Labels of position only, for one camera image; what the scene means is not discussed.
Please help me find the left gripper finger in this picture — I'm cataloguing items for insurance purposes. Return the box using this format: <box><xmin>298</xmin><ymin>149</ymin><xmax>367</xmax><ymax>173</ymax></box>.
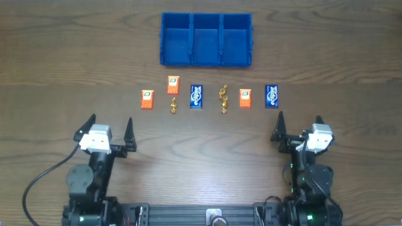
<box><xmin>73</xmin><ymin>113</ymin><xmax>97</xmax><ymax>142</ymax></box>
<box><xmin>123</xmin><ymin>117</ymin><xmax>138</xmax><ymax>153</ymax></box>

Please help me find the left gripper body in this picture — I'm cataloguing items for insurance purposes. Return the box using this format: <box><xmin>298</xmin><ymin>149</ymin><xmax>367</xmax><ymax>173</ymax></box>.
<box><xmin>108</xmin><ymin>143</ymin><xmax>129</xmax><ymax>159</ymax></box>

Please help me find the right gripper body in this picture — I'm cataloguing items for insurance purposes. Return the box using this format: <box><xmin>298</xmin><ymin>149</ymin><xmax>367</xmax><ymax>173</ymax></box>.
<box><xmin>278</xmin><ymin>133</ymin><xmax>310</xmax><ymax>154</ymax></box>

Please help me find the blue candy pack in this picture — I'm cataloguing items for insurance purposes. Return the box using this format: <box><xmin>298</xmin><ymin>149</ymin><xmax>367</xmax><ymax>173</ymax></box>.
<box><xmin>264</xmin><ymin>84</ymin><xmax>279</xmax><ymax>109</ymax></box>
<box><xmin>190</xmin><ymin>84</ymin><xmax>204</xmax><ymax>110</ymax></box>

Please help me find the orange candy box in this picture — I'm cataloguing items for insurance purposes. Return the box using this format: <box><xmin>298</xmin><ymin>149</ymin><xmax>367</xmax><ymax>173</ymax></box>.
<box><xmin>239</xmin><ymin>89</ymin><xmax>253</xmax><ymax>109</ymax></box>
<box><xmin>166</xmin><ymin>75</ymin><xmax>180</xmax><ymax>95</ymax></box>
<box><xmin>141</xmin><ymin>89</ymin><xmax>155</xmax><ymax>110</ymax></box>

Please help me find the blue tray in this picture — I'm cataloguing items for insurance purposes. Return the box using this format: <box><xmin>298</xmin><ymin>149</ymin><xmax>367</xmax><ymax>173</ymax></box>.
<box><xmin>160</xmin><ymin>11</ymin><xmax>254</xmax><ymax>68</ymax></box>

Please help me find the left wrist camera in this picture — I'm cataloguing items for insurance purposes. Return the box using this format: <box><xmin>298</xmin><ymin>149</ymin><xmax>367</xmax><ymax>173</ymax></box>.
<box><xmin>79</xmin><ymin>124</ymin><xmax>113</xmax><ymax>154</ymax></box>

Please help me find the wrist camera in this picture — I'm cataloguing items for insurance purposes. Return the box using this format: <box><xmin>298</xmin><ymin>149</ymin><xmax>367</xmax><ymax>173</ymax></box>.
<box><xmin>79</xmin><ymin>124</ymin><xmax>113</xmax><ymax>154</ymax></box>
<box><xmin>303</xmin><ymin>123</ymin><xmax>334</xmax><ymax>154</ymax></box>

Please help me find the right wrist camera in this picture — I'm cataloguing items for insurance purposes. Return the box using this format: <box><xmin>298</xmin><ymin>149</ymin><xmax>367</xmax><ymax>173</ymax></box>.
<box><xmin>303</xmin><ymin>123</ymin><xmax>334</xmax><ymax>154</ymax></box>

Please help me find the mounting rail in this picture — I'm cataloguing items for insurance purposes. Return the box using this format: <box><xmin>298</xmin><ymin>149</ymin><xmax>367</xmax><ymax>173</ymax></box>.
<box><xmin>62</xmin><ymin>202</ymin><xmax>343</xmax><ymax>226</ymax></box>

